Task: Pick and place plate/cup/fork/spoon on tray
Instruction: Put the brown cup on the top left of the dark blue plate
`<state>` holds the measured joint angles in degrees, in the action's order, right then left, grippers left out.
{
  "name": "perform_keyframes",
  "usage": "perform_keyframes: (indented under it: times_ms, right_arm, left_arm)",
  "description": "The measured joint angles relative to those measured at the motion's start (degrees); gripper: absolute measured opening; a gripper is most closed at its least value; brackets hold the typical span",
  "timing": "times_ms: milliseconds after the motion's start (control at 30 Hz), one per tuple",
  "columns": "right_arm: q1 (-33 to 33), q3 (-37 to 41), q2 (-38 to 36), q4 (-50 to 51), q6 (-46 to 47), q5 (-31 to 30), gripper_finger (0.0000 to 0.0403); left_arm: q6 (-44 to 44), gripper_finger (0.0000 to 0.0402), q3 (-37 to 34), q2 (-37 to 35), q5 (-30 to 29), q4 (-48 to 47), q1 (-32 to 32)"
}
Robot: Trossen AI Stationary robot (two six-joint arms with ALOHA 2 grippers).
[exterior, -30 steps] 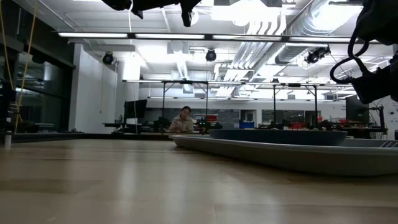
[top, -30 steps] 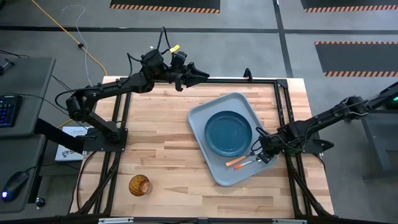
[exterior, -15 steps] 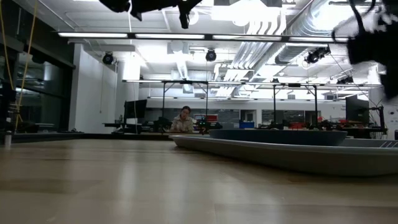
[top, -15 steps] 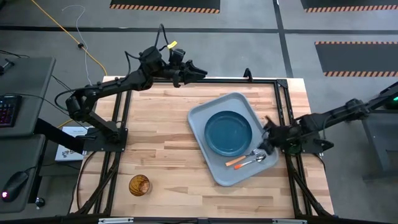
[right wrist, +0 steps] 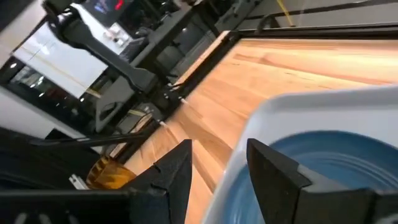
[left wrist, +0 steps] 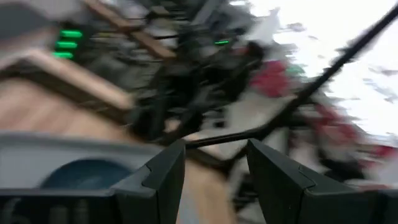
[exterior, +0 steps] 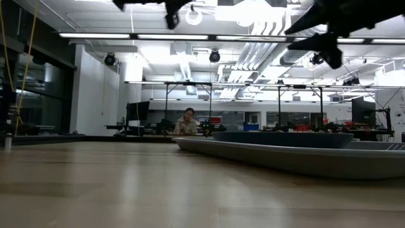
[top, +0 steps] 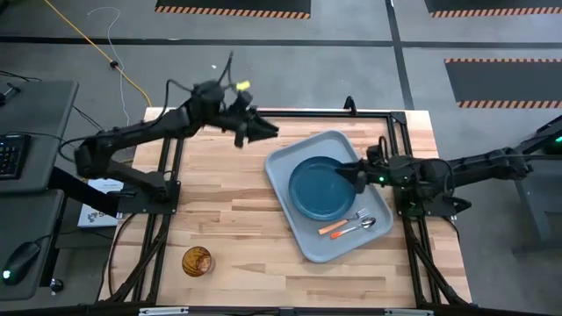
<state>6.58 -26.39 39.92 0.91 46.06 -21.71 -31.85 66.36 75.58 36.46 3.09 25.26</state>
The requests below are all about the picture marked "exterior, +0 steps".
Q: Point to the long ceiling light strip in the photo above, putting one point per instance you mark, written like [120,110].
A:
[177,37]

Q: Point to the grey plastic tray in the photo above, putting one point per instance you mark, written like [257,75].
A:
[300,160]

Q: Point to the blue storage bin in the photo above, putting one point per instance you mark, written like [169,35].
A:
[251,127]

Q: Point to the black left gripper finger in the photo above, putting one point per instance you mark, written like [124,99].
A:
[172,16]

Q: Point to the black computer monitor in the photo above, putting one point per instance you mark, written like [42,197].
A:
[138,111]
[363,111]

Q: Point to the red box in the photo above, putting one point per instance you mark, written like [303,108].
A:
[215,120]

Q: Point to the blue round plate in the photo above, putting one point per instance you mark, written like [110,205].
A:
[284,140]

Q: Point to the small white cylinder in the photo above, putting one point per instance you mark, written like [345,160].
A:
[8,141]

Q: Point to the person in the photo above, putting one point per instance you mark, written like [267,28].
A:
[186,125]

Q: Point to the black ceiling spotlight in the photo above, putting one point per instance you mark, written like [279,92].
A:
[109,59]
[317,59]
[214,56]

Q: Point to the black metal gantry frame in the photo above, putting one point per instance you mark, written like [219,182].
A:
[299,86]
[190,84]

